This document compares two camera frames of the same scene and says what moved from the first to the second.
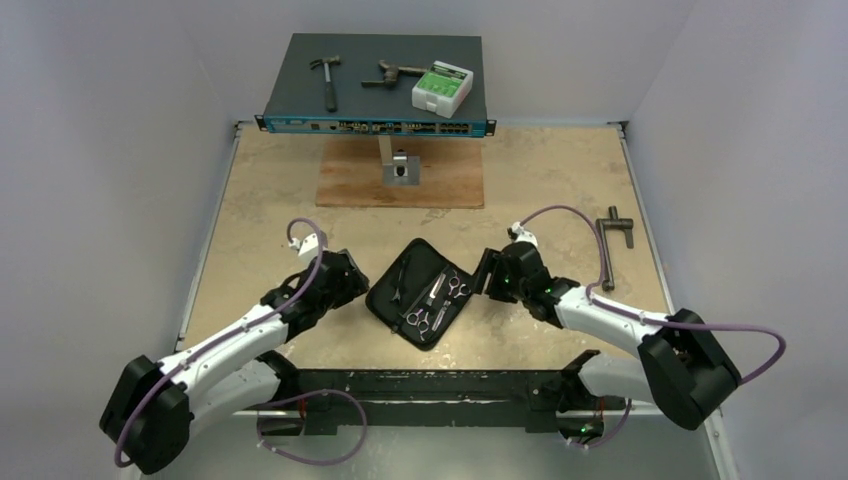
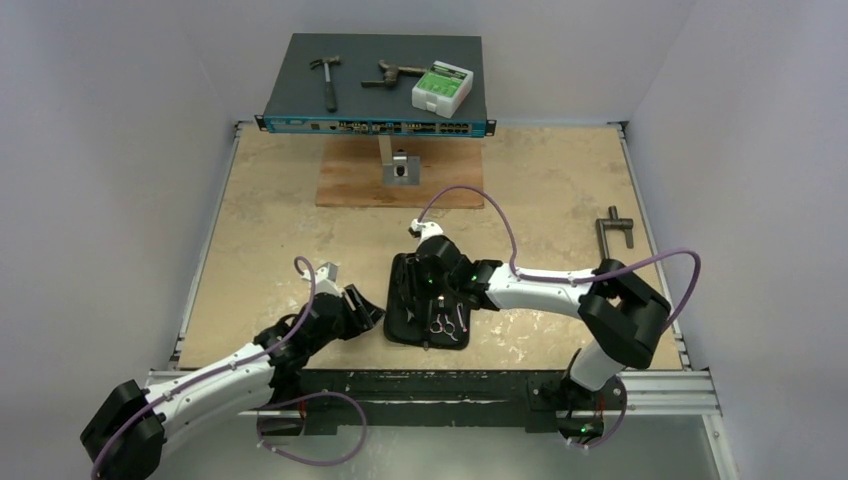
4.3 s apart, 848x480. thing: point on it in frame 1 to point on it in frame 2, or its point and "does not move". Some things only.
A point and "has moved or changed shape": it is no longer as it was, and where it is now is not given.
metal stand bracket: x=398 y=168 does not move
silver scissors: x=456 y=290 to x=459 y=308
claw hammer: x=330 y=93 does not move
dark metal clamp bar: x=612 y=222 does not move
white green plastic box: x=441 y=88 does not move
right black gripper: x=497 y=273 to x=411 y=291
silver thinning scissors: x=421 y=319 to x=449 y=328
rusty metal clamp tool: x=392 y=74 does not move
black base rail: x=431 y=401 does not move
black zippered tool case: x=420 y=293 has moved or changed shape
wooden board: x=450 y=172 does not move
